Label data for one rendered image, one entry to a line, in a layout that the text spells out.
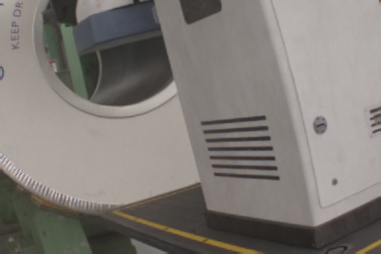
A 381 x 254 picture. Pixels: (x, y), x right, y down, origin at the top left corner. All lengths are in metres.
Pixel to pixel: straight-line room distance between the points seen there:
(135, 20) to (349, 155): 0.59
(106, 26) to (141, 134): 0.92
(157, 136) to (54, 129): 0.33
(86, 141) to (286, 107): 1.36
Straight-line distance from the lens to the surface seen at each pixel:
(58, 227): 2.29
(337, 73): 0.82
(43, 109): 2.07
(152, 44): 2.62
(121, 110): 2.12
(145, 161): 2.14
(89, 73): 3.89
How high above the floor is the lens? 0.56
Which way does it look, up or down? 3 degrees down
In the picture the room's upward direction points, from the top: 14 degrees counter-clockwise
